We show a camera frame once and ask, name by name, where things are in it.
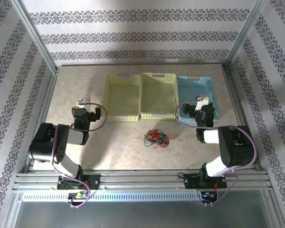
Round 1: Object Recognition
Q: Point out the thin black wire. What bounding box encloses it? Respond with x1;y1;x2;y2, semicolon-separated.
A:
148;135;169;150
144;130;166;147
154;129;171;145

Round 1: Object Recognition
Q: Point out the thin green wire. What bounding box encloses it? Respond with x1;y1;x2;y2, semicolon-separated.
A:
154;132;170;148
147;132;169;146
144;134;167;147

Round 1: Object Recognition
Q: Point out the thin red wire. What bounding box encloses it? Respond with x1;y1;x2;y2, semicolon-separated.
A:
147;133;169;148
152;135;170;149
146;130;168;145

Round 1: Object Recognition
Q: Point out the light blue perforated basket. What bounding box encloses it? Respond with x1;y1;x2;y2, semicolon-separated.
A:
177;76;220;125

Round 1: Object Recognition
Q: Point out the pale yellow perforated basket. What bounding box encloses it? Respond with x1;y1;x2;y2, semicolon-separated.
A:
140;73;178;120
104;73;142;122

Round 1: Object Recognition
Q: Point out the small circuit board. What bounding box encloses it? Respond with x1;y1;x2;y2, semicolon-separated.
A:
68;191;89;200
200;191;218;200

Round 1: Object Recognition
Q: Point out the grey metal sheet panel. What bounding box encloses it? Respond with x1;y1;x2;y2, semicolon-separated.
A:
3;190;285;228

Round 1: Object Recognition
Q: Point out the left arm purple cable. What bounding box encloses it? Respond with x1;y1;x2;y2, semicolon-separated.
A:
51;102;108;209

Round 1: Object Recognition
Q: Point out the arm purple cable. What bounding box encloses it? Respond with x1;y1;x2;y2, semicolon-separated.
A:
175;100;259;208
51;102;108;209

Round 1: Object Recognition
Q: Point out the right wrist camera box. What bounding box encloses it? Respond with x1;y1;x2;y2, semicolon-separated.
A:
195;94;210;111

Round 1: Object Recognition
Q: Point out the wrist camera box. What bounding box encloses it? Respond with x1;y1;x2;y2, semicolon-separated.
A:
76;98;95;114
195;94;210;111

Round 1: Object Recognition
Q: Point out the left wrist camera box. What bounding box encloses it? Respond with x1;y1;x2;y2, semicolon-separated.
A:
76;98;95;114

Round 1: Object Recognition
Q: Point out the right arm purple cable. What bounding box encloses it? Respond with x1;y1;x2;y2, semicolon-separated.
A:
175;100;259;208

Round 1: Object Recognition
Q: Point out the aluminium side rail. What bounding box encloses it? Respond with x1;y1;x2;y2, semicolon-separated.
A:
222;65;262;171
23;71;59;173

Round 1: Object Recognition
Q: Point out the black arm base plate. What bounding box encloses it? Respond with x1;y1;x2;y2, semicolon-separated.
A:
57;174;102;190
184;173;228;190

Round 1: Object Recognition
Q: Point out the aluminium back rail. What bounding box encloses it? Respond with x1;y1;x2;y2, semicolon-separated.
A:
57;60;226;67

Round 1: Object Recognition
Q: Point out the aluminium frame post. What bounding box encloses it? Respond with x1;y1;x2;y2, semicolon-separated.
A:
10;0;59;74
224;0;268;69

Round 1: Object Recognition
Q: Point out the wide aluminium mounting rail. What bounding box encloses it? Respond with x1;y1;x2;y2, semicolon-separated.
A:
13;169;273;191

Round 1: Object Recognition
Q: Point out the white slotted cable duct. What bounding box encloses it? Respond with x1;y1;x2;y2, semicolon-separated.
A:
22;191;204;203

